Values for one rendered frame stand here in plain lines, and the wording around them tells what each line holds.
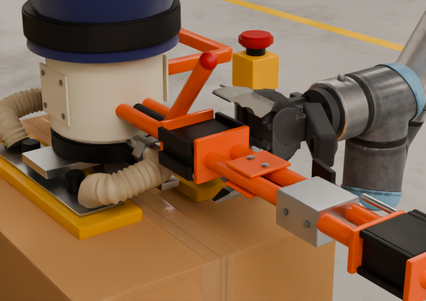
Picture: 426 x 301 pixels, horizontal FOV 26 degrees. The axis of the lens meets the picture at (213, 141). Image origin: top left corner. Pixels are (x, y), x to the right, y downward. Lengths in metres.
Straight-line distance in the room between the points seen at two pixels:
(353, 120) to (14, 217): 0.49
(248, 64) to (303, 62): 3.33
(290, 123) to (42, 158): 0.38
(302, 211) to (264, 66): 0.83
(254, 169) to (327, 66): 4.00
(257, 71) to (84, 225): 0.68
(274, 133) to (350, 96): 0.14
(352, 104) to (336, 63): 3.84
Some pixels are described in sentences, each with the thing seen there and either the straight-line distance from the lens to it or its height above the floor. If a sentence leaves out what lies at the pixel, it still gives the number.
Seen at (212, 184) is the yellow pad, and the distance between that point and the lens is 1.33.
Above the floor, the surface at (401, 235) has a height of 1.10.
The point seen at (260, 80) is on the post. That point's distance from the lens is 1.81.
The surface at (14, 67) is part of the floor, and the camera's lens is 5.12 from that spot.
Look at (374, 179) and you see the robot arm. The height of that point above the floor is 0.96.
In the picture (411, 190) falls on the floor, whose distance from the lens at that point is 3.65.
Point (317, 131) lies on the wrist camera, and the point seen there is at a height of 1.10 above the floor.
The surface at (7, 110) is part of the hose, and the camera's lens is 1.49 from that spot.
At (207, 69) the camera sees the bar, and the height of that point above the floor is 1.19.
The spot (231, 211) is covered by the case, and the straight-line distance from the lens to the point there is 1.30.
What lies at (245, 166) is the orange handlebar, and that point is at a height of 1.09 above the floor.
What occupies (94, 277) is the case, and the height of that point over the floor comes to 0.95.
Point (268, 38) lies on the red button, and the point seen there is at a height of 1.03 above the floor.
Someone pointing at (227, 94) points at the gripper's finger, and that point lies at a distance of 1.15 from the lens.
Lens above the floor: 1.53
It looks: 22 degrees down
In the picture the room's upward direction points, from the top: straight up
